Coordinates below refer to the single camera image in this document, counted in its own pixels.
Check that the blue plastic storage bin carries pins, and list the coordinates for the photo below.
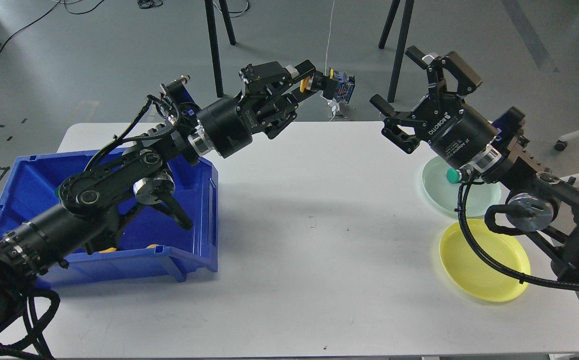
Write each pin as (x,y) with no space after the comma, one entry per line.
(30,190)

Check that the yellow push button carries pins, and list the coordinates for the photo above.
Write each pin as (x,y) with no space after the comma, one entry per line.
(108,250)
(337,87)

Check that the black stand legs right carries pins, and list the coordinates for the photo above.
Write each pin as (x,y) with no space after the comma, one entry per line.
(401,41)

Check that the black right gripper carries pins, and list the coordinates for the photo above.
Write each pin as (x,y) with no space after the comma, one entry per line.
(442,119)

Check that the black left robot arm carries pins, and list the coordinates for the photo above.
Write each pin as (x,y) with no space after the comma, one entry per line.
(131,173)

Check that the yellow plate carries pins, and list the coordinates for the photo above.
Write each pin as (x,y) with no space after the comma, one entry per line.
(468,272)

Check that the black stand legs left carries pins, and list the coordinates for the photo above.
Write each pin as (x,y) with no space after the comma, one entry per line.
(213,39)

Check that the black stand legs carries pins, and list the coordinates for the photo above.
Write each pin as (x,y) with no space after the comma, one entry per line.
(213,39)
(401,41)

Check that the white power adapter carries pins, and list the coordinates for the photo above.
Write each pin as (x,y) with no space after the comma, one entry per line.
(339,111)

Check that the pale green plate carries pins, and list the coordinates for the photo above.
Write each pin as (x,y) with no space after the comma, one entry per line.
(444,195)

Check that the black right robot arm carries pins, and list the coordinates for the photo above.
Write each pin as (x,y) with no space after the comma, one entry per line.
(539,205)

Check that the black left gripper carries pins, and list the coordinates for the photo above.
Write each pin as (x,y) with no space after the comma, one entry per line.
(262,106)

